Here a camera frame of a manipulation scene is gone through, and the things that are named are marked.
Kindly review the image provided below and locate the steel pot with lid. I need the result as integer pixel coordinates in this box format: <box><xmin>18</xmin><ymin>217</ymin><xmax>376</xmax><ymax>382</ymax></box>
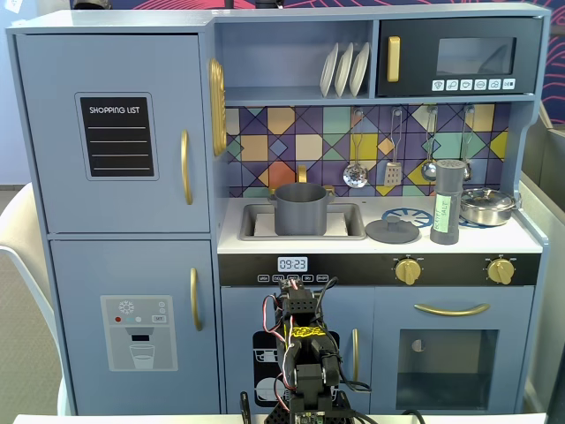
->
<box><xmin>458</xmin><ymin>187</ymin><xmax>522</xmax><ymax>227</ymax></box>

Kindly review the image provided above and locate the black microwave door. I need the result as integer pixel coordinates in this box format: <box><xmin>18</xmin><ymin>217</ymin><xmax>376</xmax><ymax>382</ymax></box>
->
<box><xmin>376</xmin><ymin>17</ymin><xmax>544</xmax><ymax>98</ymax></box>

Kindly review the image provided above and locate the white chair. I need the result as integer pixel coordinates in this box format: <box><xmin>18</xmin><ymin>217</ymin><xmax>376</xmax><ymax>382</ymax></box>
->
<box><xmin>0</xmin><ymin>183</ymin><xmax>74</xmax><ymax>416</ymax></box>

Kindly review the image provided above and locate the curved gold fridge handle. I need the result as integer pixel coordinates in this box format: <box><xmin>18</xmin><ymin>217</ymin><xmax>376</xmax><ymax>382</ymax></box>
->
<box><xmin>179</xmin><ymin>129</ymin><xmax>194</xmax><ymax>206</ymax></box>
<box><xmin>189</xmin><ymin>267</ymin><xmax>204</xmax><ymax>332</ymax></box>

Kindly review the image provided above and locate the black cable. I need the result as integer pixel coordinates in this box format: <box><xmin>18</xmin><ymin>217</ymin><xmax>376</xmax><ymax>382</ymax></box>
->
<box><xmin>342</xmin><ymin>352</ymin><xmax>425</xmax><ymax>424</ymax></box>

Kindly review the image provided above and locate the steel hanging spoon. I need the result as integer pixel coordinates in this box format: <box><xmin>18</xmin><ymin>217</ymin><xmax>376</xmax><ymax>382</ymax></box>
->
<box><xmin>458</xmin><ymin>104</ymin><xmax>476</xmax><ymax>181</ymax></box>

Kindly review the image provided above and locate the gold microwave handle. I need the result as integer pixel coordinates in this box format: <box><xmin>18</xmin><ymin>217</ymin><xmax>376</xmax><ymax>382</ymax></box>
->
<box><xmin>387</xmin><ymin>35</ymin><xmax>402</xmax><ymax>83</ymax></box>

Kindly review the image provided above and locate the steel ladle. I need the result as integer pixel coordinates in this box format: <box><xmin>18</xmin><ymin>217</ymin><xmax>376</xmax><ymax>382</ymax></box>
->
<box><xmin>420</xmin><ymin>105</ymin><xmax>439</xmax><ymax>182</ymax></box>

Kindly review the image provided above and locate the gold oven handle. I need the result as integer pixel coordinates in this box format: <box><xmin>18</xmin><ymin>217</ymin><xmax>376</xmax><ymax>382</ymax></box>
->
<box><xmin>413</xmin><ymin>302</ymin><xmax>491</xmax><ymax>317</ymax></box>

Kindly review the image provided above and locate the blue fridge door with dispenser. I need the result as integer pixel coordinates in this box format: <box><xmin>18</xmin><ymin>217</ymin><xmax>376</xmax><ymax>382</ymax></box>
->
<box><xmin>49</xmin><ymin>239</ymin><xmax>222</xmax><ymax>415</ymax></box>

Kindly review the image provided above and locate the gray plastic pot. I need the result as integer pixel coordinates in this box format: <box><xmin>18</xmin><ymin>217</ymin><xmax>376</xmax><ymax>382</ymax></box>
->
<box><xmin>267</xmin><ymin>182</ymin><xmax>333</xmax><ymax>237</ymax></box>

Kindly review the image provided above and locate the blue oven door with window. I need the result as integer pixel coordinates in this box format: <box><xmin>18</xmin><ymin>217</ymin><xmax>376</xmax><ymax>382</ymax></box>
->
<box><xmin>370</xmin><ymin>286</ymin><xmax>536</xmax><ymax>414</ymax></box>

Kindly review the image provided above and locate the gray toy sink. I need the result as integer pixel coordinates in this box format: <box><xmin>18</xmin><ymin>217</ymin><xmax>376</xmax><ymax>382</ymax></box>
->
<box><xmin>239</xmin><ymin>202</ymin><xmax>367</xmax><ymax>242</ymax></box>

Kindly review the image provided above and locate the steel slotted skimmer spoon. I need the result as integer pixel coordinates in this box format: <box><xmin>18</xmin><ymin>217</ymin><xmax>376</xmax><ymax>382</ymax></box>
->
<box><xmin>343</xmin><ymin>108</ymin><xmax>370</xmax><ymax>189</ymax></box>

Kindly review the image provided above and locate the gold stove knob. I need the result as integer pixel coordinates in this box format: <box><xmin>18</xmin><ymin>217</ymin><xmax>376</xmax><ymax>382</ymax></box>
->
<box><xmin>487</xmin><ymin>259</ymin><xmax>514</xmax><ymax>286</ymax></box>
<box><xmin>395</xmin><ymin>259</ymin><xmax>421</xmax><ymax>286</ymax></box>

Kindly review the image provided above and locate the gray round lid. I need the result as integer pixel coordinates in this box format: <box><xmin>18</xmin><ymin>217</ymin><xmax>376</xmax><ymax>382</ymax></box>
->
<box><xmin>365</xmin><ymin>216</ymin><xmax>420</xmax><ymax>244</ymax></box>

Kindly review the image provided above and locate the red white servo wire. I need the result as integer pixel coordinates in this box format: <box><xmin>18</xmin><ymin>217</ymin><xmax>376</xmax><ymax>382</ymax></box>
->
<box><xmin>262</xmin><ymin>294</ymin><xmax>298</xmax><ymax>392</ymax></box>

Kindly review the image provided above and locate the steel slotted spatula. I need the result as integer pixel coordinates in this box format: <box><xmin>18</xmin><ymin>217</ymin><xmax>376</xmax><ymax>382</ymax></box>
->
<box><xmin>382</xmin><ymin>107</ymin><xmax>403</xmax><ymax>187</ymax></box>

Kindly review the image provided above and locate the black gripper yellow mark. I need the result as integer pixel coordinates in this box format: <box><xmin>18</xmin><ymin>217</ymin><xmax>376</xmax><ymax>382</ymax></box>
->
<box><xmin>282</xmin><ymin>324</ymin><xmax>343</xmax><ymax>411</ymax></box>

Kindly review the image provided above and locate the blue toy kitchen unit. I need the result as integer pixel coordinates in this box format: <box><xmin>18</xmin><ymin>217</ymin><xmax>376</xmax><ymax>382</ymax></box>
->
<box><xmin>4</xmin><ymin>4</ymin><xmax>553</xmax><ymax>416</ymax></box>

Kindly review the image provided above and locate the blue fridge door with list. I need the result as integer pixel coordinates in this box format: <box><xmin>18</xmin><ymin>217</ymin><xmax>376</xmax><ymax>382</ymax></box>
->
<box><xmin>15</xmin><ymin>34</ymin><xmax>212</xmax><ymax>234</ymax></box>

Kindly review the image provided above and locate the gray salt shaker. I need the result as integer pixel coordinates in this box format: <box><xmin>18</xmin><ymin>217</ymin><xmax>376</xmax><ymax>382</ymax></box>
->
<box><xmin>430</xmin><ymin>158</ymin><xmax>465</xmax><ymax>246</ymax></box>

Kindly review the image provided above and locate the white toy plate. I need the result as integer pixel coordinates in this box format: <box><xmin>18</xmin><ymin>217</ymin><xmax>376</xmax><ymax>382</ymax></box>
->
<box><xmin>320</xmin><ymin>42</ymin><xmax>340</xmax><ymax>98</ymax></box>
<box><xmin>334</xmin><ymin>42</ymin><xmax>355</xmax><ymax>98</ymax></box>
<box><xmin>349</xmin><ymin>42</ymin><xmax>371</xmax><ymax>97</ymax></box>

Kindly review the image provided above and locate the gold toy faucet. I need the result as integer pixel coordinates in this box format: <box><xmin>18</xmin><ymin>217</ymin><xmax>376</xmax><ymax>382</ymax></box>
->
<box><xmin>264</xmin><ymin>164</ymin><xmax>336</xmax><ymax>198</ymax></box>

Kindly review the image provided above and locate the gray office partition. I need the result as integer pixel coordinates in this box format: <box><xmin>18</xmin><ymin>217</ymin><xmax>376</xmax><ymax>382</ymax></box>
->
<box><xmin>518</xmin><ymin>99</ymin><xmax>565</xmax><ymax>416</ymax></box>

